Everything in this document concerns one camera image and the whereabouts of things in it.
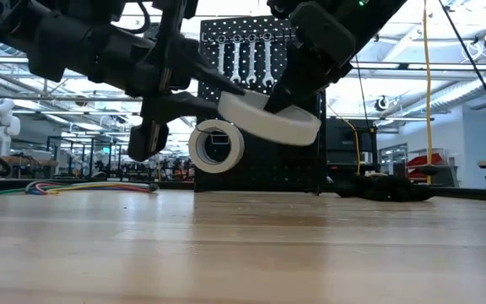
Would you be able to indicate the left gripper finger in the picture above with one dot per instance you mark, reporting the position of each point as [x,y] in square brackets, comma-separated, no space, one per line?
[192,105]
[209,67]

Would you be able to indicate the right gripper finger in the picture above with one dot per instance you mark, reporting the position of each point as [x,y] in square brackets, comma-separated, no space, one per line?
[306,93]
[281,93]

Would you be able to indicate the silver combination wrench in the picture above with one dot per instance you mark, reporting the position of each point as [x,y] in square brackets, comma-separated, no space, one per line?
[236,55]
[267,55]
[221,55]
[251,55]

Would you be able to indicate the black perforated peg board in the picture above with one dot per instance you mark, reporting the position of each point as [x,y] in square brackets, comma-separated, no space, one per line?
[260,169]

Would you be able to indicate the black equipment cabinet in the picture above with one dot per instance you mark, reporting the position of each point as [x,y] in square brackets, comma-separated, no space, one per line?
[344,143]

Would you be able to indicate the black lumpy bundle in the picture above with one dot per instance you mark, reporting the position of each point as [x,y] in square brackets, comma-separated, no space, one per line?
[386,188]

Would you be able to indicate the red storage bins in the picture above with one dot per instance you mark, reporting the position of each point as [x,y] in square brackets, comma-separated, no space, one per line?
[426,160]

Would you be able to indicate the black round base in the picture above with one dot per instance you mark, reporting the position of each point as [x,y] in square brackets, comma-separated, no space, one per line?
[428,170]

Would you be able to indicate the wooden workbench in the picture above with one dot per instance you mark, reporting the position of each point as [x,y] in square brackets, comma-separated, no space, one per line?
[23,161]

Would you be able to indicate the black aluminium table frame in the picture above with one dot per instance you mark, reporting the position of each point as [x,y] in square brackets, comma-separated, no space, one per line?
[179,184]

